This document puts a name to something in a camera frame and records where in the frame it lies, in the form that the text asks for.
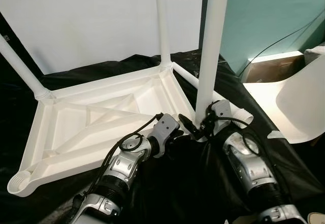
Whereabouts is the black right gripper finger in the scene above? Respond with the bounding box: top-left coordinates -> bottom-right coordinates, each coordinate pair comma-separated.
178,113 -> 200,138

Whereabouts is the white tapered plastic table leg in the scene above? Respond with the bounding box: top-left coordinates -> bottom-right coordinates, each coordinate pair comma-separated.
154,0 -> 173,70
0,34 -> 51,103
173,63 -> 254,128
194,0 -> 230,128

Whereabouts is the white plastic table top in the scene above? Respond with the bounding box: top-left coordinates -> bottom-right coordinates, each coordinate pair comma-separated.
6,64 -> 204,198

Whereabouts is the brown cardboard box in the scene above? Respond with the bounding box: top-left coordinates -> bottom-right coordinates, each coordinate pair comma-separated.
244,51 -> 305,84

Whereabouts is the black plastic sheet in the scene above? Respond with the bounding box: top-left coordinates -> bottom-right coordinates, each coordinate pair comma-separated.
0,49 -> 325,224

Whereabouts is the white plastic shell chair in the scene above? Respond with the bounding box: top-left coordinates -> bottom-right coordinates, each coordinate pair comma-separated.
243,54 -> 325,144

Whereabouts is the person's white shoe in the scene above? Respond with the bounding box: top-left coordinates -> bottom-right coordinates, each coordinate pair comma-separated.
307,213 -> 325,224

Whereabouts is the large white board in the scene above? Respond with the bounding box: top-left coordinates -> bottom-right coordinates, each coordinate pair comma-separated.
0,0 -> 204,76

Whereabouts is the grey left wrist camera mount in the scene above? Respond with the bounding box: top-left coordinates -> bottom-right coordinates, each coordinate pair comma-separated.
151,114 -> 179,158

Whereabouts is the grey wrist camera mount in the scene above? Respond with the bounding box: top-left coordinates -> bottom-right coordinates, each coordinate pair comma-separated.
151,114 -> 179,158
211,101 -> 232,136

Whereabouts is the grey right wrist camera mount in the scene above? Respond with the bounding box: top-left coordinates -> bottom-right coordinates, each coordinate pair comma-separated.
211,101 -> 232,136

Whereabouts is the thin black wall cable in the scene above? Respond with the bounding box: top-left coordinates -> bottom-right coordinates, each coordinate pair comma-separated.
238,11 -> 325,77

